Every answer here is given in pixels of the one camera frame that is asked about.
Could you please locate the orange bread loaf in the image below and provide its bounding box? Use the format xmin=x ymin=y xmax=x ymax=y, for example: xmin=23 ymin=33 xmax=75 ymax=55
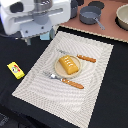
xmin=59 ymin=55 xmax=79 ymax=75

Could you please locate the yellow butter box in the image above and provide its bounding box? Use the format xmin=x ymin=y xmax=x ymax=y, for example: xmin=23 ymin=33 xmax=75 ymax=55
xmin=7 ymin=62 xmax=24 ymax=79

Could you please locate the grey saucepan with handle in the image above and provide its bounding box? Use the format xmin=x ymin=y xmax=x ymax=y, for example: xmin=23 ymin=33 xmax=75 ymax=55
xmin=79 ymin=6 xmax=105 ymax=30

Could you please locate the grey cooking pot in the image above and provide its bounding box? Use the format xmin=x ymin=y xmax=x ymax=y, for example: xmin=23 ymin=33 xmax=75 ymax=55
xmin=70 ymin=0 xmax=78 ymax=19

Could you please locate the round beige plate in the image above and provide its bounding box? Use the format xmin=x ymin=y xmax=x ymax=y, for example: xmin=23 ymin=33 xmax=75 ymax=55
xmin=54 ymin=55 xmax=82 ymax=78

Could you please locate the woven beige placemat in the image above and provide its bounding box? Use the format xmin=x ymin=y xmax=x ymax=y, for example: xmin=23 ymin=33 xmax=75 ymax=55
xmin=12 ymin=32 xmax=113 ymax=128

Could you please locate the knife with orange handle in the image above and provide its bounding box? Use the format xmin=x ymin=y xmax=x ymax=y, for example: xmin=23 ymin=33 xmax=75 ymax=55
xmin=57 ymin=49 xmax=96 ymax=63

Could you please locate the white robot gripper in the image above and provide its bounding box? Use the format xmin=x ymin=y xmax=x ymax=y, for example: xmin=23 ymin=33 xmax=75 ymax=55
xmin=0 ymin=0 xmax=71 ymax=46

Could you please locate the beige bowl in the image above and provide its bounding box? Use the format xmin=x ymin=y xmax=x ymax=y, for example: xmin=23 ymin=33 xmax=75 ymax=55
xmin=116 ymin=4 xmax=128 ymax=30

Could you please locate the fork with orange handle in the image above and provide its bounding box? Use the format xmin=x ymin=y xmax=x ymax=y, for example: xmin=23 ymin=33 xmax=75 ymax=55
xmin=43 ymin=71 xmax=84 ymax=89

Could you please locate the brown stove board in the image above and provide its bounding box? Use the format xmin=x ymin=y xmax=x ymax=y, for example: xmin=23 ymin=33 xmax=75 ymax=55
xmin=62 ymin=0 xmax=128 ymax=42

